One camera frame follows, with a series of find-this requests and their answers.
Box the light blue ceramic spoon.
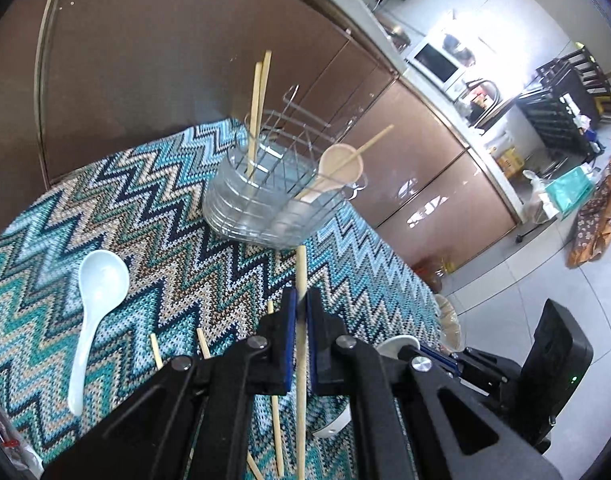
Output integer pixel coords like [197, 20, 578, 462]
[313, 335, 420, 439]

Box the chrome kitchen faucet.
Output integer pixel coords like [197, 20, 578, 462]
[465, 78, 501, 127]

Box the brown patterned apron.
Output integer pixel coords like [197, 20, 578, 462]
[567, 156, 611, 268]

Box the zigzag patterned table mat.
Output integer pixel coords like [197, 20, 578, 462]
[0, 119, 441, 467]

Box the beige waste bin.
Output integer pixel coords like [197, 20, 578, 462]
[435, 294, 465, 352]

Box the white ceramic spoon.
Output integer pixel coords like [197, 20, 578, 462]
[66, 249, 130, 417]

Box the teal plastic bag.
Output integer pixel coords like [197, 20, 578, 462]
[545, 164, 594, 217]

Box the white microwave oven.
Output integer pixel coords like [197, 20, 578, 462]
[405, 36, 466, 90]

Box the cooking oil bottle on floor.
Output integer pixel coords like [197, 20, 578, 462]
[412, 257, 456, 294]

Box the wire and glass utensil holder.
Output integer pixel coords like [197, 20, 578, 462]
[201, 84, 369, 252]

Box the yellow detergent bottle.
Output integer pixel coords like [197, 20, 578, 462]
[496, 146, 525, 179]

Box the copper rice cooker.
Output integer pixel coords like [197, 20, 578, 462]
[375, 13, 412, 52]

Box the black dish rack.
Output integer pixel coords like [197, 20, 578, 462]
[517, 44, 611, 162]

